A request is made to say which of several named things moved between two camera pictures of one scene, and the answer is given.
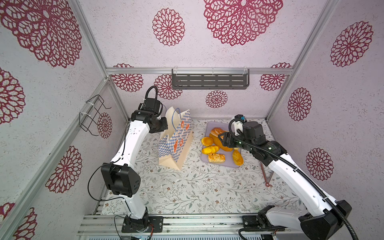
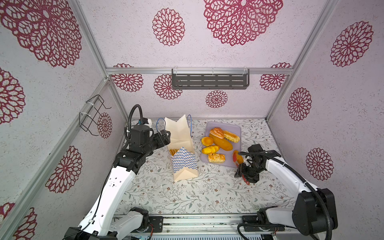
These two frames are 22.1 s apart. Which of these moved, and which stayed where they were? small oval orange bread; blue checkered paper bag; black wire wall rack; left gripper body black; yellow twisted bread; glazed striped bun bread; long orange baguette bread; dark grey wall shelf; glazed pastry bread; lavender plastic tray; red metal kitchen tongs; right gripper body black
Moved: blue checkered paper bag; left gripper body black; right gripper body black; red metal kitchen tongs
Stayed: black wire wall rack; small oval orange bread; lavender plastic tray; glazed pastry bread; glazed striped bun bread; long orange baguette bread; dark grey wall shelf; yellow twisted bread
